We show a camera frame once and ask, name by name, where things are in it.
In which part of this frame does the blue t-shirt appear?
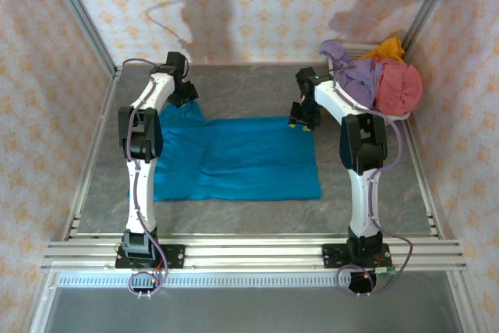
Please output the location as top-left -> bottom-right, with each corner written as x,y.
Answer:
128,99 -> 324,202

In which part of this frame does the purple t-shirt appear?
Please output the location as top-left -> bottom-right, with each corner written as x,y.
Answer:
319,39 -> 385,110

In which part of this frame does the white plastic basket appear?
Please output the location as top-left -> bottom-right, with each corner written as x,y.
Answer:
329,42 -> 412,123

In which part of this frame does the orange t-shirt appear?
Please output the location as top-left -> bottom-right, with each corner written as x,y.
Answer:
358,36 -> 406,62

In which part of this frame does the pink t-shirt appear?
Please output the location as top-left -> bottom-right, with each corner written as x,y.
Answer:
373,58 -> 424,115

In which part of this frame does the aluminium mounting beam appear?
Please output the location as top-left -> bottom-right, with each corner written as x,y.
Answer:
41,237 -> 468,271

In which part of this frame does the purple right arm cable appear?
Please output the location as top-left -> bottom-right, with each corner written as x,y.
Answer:
329,67 -> 413,298

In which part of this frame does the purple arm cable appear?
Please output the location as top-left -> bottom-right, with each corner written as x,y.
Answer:
121,58 -> 169,299
329,67 -> 413,298

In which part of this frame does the aluminium table side rail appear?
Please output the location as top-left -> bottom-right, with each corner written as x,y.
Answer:
403,118 -> 445,240
61,66 -> 124,241

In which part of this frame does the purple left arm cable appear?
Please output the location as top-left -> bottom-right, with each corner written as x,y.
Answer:
121,58 -> 169,299

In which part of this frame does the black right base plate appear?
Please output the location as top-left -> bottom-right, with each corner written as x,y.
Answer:
321,243 -> 392,271

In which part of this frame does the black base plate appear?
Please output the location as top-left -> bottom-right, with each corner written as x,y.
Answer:
321,243 -> 392,271
115,244 -> 186,271

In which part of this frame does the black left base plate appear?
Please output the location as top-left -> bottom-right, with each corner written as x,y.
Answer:
115,244 -> 186,271

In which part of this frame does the white slotted cable duct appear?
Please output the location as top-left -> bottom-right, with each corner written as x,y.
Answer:
57,272 -> 352,289

